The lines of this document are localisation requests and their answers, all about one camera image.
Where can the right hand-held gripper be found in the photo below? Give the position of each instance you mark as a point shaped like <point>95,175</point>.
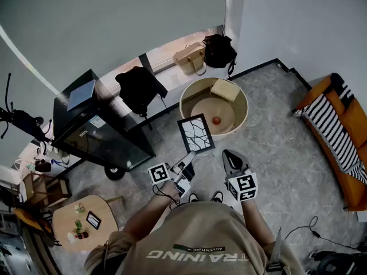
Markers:
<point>243,186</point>

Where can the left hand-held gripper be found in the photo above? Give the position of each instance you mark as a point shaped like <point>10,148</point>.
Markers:
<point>160,174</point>

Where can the black framed branch picture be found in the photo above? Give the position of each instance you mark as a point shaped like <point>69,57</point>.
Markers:
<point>196,133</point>

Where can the person's left forearm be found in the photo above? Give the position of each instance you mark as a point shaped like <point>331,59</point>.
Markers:
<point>149,211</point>

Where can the person's right forearm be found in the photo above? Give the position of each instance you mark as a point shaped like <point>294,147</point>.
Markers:
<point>255,222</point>

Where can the round glass-top table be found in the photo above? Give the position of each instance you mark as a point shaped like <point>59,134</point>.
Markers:
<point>200,107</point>

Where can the person's left shoe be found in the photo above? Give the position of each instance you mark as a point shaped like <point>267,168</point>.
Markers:
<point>193,197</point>

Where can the small red fruit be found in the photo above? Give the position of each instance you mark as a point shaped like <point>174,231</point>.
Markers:
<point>217,120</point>

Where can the person's beige shirt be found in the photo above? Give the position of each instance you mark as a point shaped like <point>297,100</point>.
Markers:
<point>200,228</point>

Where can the beige cardboard box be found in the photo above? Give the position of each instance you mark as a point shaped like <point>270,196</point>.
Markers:
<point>225,90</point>

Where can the black glass cabinet on wheels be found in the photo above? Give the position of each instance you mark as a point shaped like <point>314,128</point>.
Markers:
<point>109,130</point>

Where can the black cloth bag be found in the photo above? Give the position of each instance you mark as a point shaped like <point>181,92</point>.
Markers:
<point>137,87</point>

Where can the beige woven tote bag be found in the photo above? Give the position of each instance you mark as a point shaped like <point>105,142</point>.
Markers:
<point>189,59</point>

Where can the black white striped blanket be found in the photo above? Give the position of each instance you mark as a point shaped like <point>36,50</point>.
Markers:
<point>332,127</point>

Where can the black backpack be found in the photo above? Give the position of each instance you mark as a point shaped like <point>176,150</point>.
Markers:
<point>219,51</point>

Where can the wooden side table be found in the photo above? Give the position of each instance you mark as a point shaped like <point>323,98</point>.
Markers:
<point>100,239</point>

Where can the grey-blue flat book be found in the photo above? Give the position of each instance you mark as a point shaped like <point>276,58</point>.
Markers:
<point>81,94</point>

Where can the green plant sprig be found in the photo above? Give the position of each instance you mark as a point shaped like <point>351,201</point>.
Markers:
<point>78,225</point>

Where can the orange sofa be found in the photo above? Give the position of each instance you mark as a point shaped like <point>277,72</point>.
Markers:
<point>355,116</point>

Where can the small dark red bottle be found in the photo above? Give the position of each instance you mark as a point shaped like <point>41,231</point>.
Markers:
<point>83,235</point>

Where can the wooden stool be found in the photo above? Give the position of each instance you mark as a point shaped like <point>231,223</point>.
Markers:
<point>46,188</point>

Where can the black round device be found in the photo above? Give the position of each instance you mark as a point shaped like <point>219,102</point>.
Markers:
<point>338,263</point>

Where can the black coat rack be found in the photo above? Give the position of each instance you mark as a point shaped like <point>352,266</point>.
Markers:
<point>25,122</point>

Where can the black-framed wall picture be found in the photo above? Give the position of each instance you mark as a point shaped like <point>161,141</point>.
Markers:
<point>93,220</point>

